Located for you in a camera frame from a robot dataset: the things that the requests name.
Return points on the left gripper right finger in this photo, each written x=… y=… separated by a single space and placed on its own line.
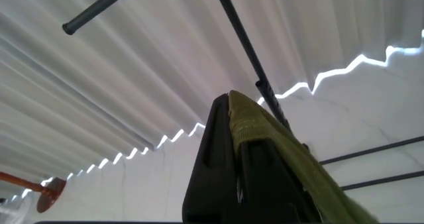
x=268 y=184

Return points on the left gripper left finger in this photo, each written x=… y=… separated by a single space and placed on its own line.
x=212 y=177

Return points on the green garment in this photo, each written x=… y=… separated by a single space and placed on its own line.
x=251 y=121

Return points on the black clothes rack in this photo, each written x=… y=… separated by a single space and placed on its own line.
x=245 y=41

